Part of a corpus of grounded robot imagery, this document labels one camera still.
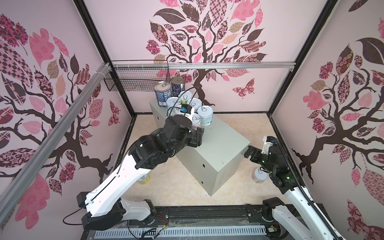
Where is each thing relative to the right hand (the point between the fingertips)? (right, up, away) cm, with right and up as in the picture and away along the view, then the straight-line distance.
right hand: (250, 146), depth 77 cm
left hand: (-29, +9, -18) cm, 35 cm away
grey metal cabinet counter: (-20, -3, -20) cm, 28 cm away
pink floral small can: (+6, -17, +4) cm, 19 cm away
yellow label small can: (-58, -19, +5) cm, 61 cm away
